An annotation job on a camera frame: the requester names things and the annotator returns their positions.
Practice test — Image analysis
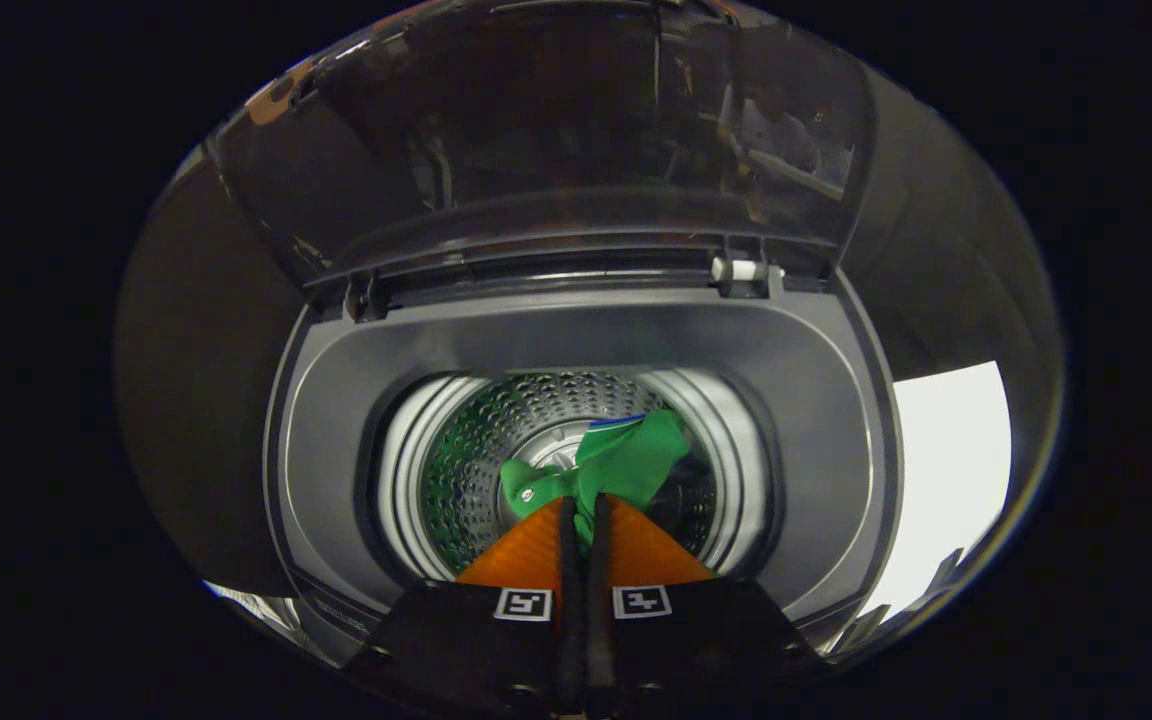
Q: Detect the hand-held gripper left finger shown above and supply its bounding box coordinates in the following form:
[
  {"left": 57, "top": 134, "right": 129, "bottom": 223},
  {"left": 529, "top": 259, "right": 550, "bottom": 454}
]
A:
[{"left": 361, "top": 496, "right": 578, "bottom": 717}]

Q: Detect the grey washing machine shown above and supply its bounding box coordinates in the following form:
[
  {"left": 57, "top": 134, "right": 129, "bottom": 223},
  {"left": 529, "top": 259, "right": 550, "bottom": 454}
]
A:
[{"left": 204, "top": 0, "right": 907, "bottom": 669}]

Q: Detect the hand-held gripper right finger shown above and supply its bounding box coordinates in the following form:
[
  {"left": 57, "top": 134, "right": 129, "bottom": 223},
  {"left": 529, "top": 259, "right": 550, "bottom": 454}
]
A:
[{"left": 586, "top": 493, "right": 825, "bottom": 717}]

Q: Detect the green polo shirt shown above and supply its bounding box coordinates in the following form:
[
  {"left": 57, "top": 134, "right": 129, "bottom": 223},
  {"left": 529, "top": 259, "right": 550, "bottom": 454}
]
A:
[{"left": 498, "top": 407, "right": 693, "bottom": 548}]

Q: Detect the dark glass washing machine lid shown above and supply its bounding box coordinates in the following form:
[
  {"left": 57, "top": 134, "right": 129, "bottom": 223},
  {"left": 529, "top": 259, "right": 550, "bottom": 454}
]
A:
[{"left": 208, "top": 0, "right": 879, "bottom": 303}]

